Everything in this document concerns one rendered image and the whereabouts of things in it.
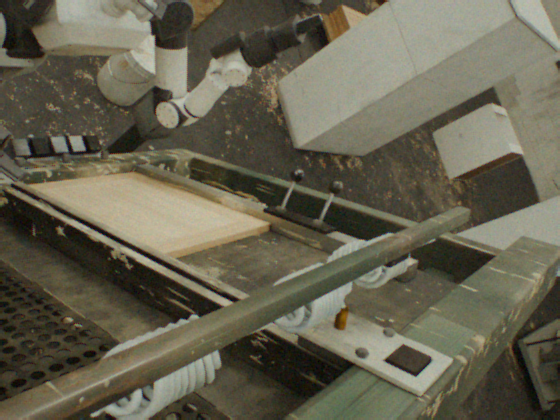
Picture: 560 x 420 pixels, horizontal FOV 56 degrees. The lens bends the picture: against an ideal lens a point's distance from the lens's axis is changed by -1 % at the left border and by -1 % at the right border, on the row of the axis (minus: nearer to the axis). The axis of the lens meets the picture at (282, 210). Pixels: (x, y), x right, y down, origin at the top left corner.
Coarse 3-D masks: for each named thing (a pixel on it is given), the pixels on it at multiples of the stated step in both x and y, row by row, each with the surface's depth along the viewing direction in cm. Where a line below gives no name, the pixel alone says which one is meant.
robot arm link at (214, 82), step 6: (216, 60) 145; (222, 60) 145; (210, 66) 145; (216, 66) 145; (222, 66) 146; (210, 72) 145; (216, 72) 147; (210, 78) 144; (216, 78) 145; (210, 84) 144; (216, 84) 144; (222, 84) 146; (210, 90) 145; (216, 90) 145; (222, 90) 145
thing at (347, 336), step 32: (0, 192) 119; (32, 192) 118; (32, 224) 112; (64, 224) 104; (96, 224) 105; (96, 256) 99; (128, 256) 93; (160, 256) 94; (128, 288) 94; (160, 288) 88; (192, 288) 84; (224, 288) 85; (352, 320) 73; (256, 352) 77; (288, 352) 73; (320, 352) 70; (352, 352) 65; (384, 352) 66; (288, 384) 74; (320, 384) 70; (416, 384) 60
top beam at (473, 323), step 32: (512, 256) 111; (544, 256) 113; (480, 288) 92; (512, 288) 94; (544, 288) 112; (416, 320) 77; (448, 320) 78; (480, 320) 80; (512, 320) 89; (448, 352) 69; (480, 352) 74; (352, 384) 60; (384, 384) 61; (448, 384) 64; (288, 416) 53; (320, 416) 54; (352, 416) 54; (384, 416) 55; (416, 416) 56; (448, 416) 69
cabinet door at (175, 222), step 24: (48, 192) 138; (72, 192) 140; (96, 192) 143; (120, 192) 146; (144, 192) 149; (168, 192) 151; (96, 216) 125; (120, 216) 127; (144, 216) 130; (168, 216) 132; (192, 216) 134; (216, 216) 137; (240, 216) 138; (144, 240) 115; (168, 240) 116; (192, 240) 118; (216, 240) 121
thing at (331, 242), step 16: (160, 176) 161; (176, 176) 161; (192, 192) 153; (208, 192) 149; (224, 192) 151; (240, 208) 142; (256, 208) 140; (272, 224) 136; (288, 224) 133; (304, 240) 131; (320, 240) 128; (336, 240) 125; (352, 240) 125
